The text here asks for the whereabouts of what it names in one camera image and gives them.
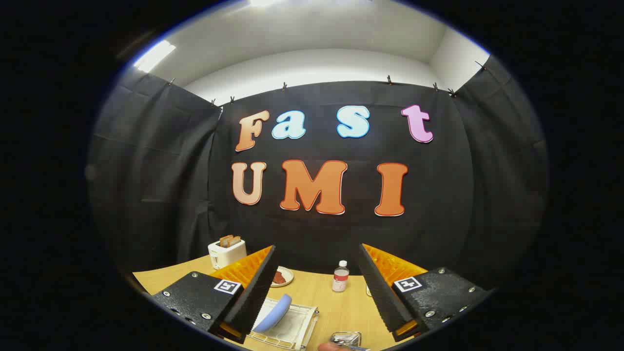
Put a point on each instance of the row of black cloth clips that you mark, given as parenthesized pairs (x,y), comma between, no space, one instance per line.
(389,79)

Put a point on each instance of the brown toast slice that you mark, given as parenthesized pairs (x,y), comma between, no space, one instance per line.
(235,241)
(225,241)

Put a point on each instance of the white toaster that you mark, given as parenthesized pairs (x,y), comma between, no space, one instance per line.
(226,254)

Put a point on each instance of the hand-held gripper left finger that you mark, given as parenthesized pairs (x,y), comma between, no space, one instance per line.
(256,292)

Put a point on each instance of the clear plastic bottle red label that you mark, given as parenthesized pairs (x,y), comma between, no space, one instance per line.
(340,280)

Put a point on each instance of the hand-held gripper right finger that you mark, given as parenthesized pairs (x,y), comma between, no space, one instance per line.
(382,292)

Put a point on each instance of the beige oval plate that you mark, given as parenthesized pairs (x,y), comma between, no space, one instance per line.
(288,280)

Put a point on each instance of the black backdrop cloth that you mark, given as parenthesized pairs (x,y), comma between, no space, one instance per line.
(438,195)

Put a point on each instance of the red-brown meat piece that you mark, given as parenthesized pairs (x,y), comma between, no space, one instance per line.
(279,277)

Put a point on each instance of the blue plate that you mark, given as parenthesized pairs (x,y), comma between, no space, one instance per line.
(275,314)

